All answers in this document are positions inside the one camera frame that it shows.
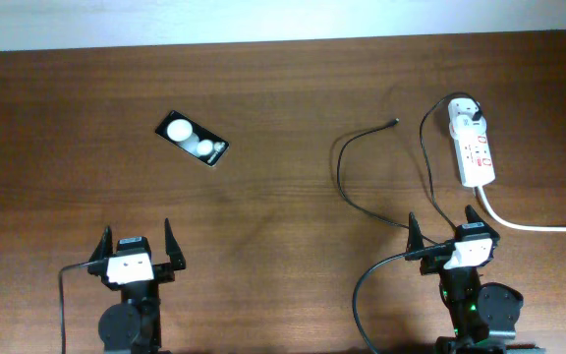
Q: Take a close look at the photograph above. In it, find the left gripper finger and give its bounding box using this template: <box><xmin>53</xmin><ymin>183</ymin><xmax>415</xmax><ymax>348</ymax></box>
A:
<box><xmin>164</xmin><ymin>218</ymin><xmax>185</xmax><ymax>264</ymax></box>
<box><xmin>89</xmin><ymin>225</ymin><xmax>113</xmax><ymax>262</ymax></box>

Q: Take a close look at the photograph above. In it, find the black USB charging cable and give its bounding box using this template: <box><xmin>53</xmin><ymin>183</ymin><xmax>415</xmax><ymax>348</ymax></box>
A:
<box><xmin>336</xmin><ymin>91</ymin><xmax>485</xmax><ymax>246</ymax></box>

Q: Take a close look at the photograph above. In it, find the black smartphone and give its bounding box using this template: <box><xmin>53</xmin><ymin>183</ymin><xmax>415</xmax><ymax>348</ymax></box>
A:
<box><xmin>154</xmin><ymin>110</ymin><xmax>230</xmax><ymax>167</ymax></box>

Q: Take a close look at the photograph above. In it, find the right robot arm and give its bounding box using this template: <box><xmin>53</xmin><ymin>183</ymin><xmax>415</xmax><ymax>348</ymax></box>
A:
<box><xmin>405</xmin><ymin>206</ymin><xmax>524</xmax><ymax>354</ymax></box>

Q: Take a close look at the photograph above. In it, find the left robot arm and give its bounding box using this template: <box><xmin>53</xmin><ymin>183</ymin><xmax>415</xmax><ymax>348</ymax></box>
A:
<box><xmin>87</xmin><ymin>220</ymin><xmax>186</xmax><ymax>354</ymax></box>

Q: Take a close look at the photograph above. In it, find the white USB charger plug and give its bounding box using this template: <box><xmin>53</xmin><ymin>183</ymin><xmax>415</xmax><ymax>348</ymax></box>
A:
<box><xmin>448</xmin><ymin>97</ymin><xmax>483</xmax><ymax>122</ymax></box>

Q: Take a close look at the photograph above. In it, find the white power strip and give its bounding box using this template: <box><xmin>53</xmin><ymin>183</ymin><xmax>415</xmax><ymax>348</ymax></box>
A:
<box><xmin>449</xmin><ymin>116</ymin><xmax>495</xmax><ymax>188</ymax></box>

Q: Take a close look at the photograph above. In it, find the white power strip cord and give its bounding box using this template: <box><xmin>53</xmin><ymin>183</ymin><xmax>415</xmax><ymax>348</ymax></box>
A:
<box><xmin>475</xmin><ymin>184</ymin><xmax>566</xmax><ymax>235</ymax></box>

